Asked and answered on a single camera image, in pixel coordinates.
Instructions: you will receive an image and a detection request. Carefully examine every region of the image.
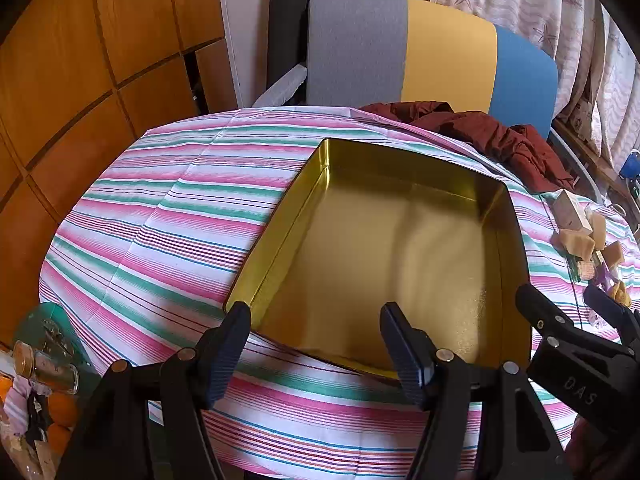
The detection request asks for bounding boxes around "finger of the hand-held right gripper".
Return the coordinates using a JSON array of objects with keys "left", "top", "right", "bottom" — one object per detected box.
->
[
  {"left": 584, "top": 285, "right": 640, "bottom": 356},
  {"left": 516, "top": 284, "right": 626, "bottom": 361}
]

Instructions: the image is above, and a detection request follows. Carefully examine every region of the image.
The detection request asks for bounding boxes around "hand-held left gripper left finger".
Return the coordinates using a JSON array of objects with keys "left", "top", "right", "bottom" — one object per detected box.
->
[{"left": 55, "top": 301, "right": 252, "bottom": 480}]

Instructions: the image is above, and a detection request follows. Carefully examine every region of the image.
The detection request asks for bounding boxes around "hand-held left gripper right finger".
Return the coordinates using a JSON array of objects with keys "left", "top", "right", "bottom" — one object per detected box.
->
[{"left": 379, "top": 301, "right": 576, "bottom": 480}]

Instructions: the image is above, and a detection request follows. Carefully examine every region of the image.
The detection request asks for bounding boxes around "gold tin box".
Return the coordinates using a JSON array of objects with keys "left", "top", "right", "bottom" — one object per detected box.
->
[{"left": 223, "top": 137, "right": 532, "bottom": 380}]

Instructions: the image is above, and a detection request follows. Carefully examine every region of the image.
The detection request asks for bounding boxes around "person's right hand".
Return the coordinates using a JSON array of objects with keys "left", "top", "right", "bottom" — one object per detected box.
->
[{"left": 565, "top": 417, "right": 608, "bottom": 480}]

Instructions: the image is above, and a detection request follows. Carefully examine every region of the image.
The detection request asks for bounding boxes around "tan sponge block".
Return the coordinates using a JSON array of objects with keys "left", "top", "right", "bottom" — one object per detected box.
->
[
  {"left": 559, "top": 227, "right": 596, "bottom": 262},
  {"left": 585, "top": 211, "right": 607, "bottom": 252},
  {"left": 601, "top": 241, "right": 626, "bottom": 267}
]

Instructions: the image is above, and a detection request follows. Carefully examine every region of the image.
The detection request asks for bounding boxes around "beige cardboard box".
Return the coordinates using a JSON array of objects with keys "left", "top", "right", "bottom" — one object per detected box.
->
[{"left": 552, "top": 190, "right": 587, "bottom": 231}]

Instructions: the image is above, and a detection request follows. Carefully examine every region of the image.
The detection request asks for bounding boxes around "blue plastic object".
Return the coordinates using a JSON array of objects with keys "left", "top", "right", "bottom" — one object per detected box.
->
[{"left": 620, "top": 150, "right": 640, "bottom": 181}]

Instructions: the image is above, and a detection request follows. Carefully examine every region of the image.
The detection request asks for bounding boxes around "striped tablecloth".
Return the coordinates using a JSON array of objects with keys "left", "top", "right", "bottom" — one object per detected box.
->
[{"left": 39, "top": 106, "right": 640, "bottom": 476}]

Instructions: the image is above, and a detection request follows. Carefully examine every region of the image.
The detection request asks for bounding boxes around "wooden desk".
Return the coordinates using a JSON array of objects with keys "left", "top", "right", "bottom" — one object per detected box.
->
[{"left": 554, "top": 119, "right": 623, "bottom": 196}]

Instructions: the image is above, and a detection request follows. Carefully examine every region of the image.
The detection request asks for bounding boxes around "orange fruit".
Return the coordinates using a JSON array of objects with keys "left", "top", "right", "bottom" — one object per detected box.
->
[
  {"left": 47, "top": 392, "right": 81, "bottom": 426},
  {"left": 47, "top": 425, "right": 73, "bottom": 453}
]

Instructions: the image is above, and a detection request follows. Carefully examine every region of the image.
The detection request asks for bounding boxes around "glass spice jar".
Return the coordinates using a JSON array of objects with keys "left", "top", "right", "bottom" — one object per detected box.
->
[{"left": 13, "top": 341, "right": 81, "bottom": 395}]

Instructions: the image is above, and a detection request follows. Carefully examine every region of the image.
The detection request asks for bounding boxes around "dark red cloth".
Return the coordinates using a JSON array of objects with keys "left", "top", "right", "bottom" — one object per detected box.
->
[{"left": 359, "top": 101, "right": 576, "bottom": 193}]

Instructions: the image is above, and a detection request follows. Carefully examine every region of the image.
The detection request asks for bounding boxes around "green tray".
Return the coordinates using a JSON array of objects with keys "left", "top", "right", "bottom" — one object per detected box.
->
[{"left": 12, "top": 302, "right": 96, "bottom": 376}]

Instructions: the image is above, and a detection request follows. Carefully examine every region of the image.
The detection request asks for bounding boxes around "grey yellow blue chair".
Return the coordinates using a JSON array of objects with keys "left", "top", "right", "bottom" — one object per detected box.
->
[{"left": 252, "top": 0, "right": 598, "bottom": 196}]

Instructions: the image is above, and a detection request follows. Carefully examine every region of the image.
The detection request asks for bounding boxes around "wooden wardrobe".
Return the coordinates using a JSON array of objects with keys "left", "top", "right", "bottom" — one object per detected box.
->
[{"left": 0, "top": 0, "right": 238, "bottom": 341}]

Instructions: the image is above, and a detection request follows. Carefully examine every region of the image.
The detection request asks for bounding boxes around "black rolled mat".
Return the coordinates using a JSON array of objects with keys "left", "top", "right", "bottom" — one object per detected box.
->
[{"left": 267, "top": 0, "right": 313, "bottom": 91}]

